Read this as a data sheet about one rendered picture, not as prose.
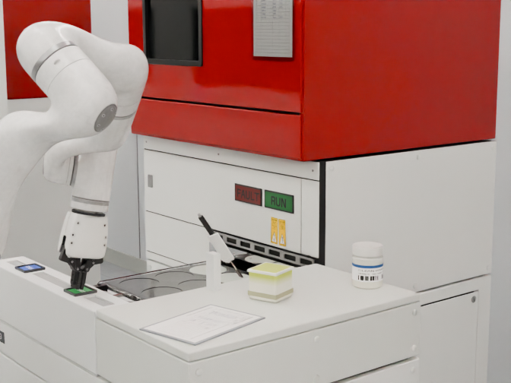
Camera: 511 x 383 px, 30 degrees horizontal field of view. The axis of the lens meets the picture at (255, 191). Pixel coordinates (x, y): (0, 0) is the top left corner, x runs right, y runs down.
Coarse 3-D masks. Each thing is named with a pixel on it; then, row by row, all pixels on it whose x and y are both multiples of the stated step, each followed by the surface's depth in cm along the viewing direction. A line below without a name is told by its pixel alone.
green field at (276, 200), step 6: (270, 192) 246; (270, 198) 246; (276, 198) 244; (282, 198) 242; (288, 198) 240; (270, 204) 246; (276, 204) 244; (282, 204) 242; (288, 204) 240; (288, 210) 241
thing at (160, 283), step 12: (204, 264) 259; (144, 276) 248; (156, 276) 248; (168, 276) 248; (180, 276) 248; (192, 276) 248; (204, 276) 247; (120, 288) 236; (132, 288) 236; (144, 288) 236; (156, 288) 236; (168, 288) 236; (180, 288) 236; (192, 288) 236
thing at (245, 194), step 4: (236, 188) 257; (240, 188) 256; (244, 188) 254; (248, 188) 253; (252, 188) 252; (236, 192) 257; (240, 192) 256; (244, 192) 255; (248, 192) 253; (252, 192) 252; (256, 192) 250; (236, 196) 258; (240, 196) 256; (244, 196) 255; (248, 196) 253; (252, 196) 252; (256, 196) 251; (240, 200) 256; (244, 200) 255; (248, 200) 254; (252, 200) 252; (256, 200) 251
